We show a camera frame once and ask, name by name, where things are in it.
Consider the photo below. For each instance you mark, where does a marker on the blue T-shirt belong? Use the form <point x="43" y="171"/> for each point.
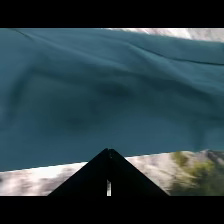
<point x="100" y="100"/>

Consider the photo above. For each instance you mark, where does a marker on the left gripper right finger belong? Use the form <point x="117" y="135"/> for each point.
<point x="131" y="181"/>

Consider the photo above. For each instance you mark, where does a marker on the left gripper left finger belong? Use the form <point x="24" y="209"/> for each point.
<point x="88" y="181"/>

